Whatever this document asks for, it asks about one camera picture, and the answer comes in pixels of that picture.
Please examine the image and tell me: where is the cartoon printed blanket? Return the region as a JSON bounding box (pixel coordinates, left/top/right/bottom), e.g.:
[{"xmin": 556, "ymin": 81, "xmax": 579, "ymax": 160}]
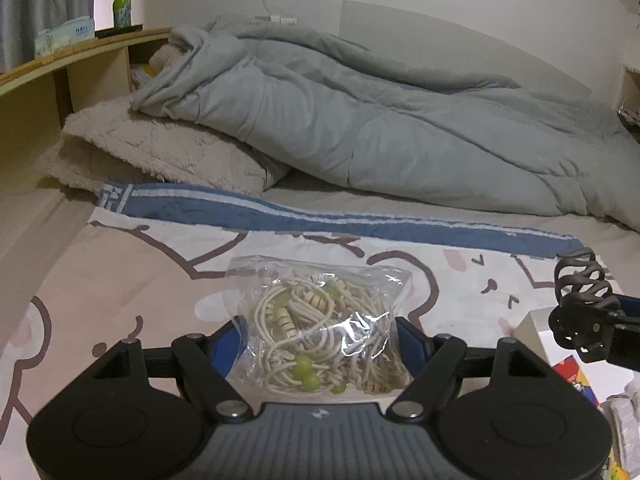
[{"xmin": 0, "ymin": 180, "xmax": 626, "ymax": 461}]

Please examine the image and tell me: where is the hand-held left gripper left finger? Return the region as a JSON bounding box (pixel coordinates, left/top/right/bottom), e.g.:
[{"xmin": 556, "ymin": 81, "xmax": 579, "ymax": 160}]
[{"xmin": 92, "ymin": 320, "xmax": 253, "ymax": 423}]

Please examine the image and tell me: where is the beige fluffy pillow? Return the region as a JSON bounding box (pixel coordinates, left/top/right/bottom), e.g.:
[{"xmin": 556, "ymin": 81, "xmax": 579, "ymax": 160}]
[{"xmin": 40, "ymin": 100, "xmax": 291, "ymax": 198}]

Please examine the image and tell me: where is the black flat tray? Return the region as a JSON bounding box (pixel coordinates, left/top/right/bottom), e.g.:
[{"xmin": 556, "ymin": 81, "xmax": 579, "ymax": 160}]
[{"xmin": 94, "ymin": 23, "xmax": 146, "ymax": 40}]

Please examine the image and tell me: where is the black hair claw clip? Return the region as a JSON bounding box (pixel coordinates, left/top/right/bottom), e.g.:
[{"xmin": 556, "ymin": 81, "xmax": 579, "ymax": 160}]
[{"xmin": 552, "ymin": 247, "xmax": 623, "ymax": 365}]

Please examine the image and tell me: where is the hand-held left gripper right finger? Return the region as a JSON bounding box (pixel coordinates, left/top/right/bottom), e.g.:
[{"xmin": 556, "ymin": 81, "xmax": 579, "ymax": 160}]
[{"xmin": 387, "ymin": 316, "xmax": 548, "ymax": 423}]

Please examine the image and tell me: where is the wooden bedside shelf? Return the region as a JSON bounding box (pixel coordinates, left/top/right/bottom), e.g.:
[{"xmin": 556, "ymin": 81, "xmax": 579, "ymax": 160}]
[{"xmin": 0, "ymin": 27, "xmax": 173, "ymax": 171}]

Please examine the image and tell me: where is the tissue pack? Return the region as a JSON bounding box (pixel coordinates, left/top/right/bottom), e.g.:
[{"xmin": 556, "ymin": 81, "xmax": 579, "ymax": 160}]
[{"xmin": 34, "ymin": 16, "xmax": 96, "ymax": 57}]

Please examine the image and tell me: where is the clear bag of beaded cords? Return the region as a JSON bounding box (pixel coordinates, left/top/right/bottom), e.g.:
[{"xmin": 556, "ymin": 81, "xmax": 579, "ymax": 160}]
[{"xmin": 224, "ymin": 255, "xmax": 416, "ymax": 402}]

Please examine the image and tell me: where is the cream open wardrobe shelf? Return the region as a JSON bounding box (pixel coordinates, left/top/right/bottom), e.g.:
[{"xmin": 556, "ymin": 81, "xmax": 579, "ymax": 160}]
[{"xmin": 617, "ymin": 65, "xmax": 640, "ymax": 133}]

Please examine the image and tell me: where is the grey curtain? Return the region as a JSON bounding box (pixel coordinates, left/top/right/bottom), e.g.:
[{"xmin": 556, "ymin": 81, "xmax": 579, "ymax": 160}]
[{"xmin": 0, "ymin": 0, "xmax": 98, "ymax": 75}]

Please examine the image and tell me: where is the beige plush toy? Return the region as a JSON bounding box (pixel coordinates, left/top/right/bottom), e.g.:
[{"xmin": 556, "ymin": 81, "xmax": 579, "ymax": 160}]
[{"xmin": 149, "ymin": 44, "xmax": 183, "ymax": 73}]

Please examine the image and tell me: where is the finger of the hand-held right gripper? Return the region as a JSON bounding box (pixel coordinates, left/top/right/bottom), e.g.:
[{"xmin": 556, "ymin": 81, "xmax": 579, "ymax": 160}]
[
  {"xmin": 575, "ymin": 327, "xmax": 640, "ymax": 372},
  {"xmin": 548, "ymin": 296, "xmax": 640, "ymax": 333}
]

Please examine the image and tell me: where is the grey duvet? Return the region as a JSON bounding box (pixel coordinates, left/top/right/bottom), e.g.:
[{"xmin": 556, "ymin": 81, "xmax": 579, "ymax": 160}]
[{"xmin": 131, "ymin": 15, "xmax": 640, "ymax": 235}]

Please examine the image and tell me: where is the white shallow cardboard box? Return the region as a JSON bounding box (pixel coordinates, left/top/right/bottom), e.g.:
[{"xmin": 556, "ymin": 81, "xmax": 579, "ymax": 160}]
[{"xmin": 512, "ymin": 310, "xmax": 640, "ymax": 480}]

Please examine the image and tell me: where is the colourful playing card box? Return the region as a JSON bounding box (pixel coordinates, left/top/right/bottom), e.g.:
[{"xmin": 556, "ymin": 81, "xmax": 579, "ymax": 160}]
[{"xmin": 554, "ymin": 355, "xmax": 601, "ymax": 407}]

